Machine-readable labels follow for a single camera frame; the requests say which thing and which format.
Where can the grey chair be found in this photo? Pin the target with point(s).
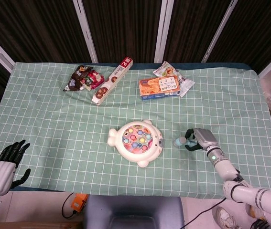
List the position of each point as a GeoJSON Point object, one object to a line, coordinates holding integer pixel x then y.
{"type": "Point", "coordinates": [133, 212]}

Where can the light blue toy hammer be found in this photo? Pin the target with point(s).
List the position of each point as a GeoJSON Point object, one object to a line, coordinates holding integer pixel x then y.
{"type": "Point", "coordinates": [178, 142]}

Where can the red snack packet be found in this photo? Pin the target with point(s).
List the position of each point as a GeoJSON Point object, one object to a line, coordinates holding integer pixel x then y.
{"type": "Point", "coordinates": [93, 78]}

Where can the white whack-a-mole toy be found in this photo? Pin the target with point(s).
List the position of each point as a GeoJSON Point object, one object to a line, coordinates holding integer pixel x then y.
{"type": "Point", "coordinates": [135, 157]}

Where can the dark brown snack bag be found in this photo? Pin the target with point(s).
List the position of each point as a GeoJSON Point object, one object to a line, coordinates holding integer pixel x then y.
{"type": "Point", "coordinates": [74, 78]}

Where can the orange device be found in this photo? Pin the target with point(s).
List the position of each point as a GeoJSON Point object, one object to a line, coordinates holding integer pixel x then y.
{"type": "Point", "coordinates": [79, 202]}

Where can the long beige cookie box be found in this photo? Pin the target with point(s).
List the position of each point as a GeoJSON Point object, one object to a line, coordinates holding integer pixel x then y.
{"type": "Point", "coordinates": [111, 80]}

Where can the green checked tablecloth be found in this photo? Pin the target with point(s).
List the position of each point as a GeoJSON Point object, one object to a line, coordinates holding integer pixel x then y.
{"type": "Point", "coordinates": [54, 119]}

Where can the white green snack packet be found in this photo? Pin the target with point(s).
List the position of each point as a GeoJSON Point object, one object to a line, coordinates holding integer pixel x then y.
{"type": "Point", "coordinates": [166, 69]}

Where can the orange and blue biscuit box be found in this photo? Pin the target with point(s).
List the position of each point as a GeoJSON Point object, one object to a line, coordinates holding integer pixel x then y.
{"type": "Point", "coordinates": [156, 86]}

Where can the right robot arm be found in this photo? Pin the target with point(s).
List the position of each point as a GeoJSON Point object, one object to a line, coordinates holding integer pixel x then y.
{"type": "Point", "coordinates": [223, 167]}

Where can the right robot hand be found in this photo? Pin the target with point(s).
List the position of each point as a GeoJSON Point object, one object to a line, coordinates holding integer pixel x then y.
{"type": "Point", "coordinates": [205, 138]}

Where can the silver white snack packet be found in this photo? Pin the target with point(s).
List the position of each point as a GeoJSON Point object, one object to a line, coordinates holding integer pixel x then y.
{"type": "Point", "coordinates": [186, 86]}

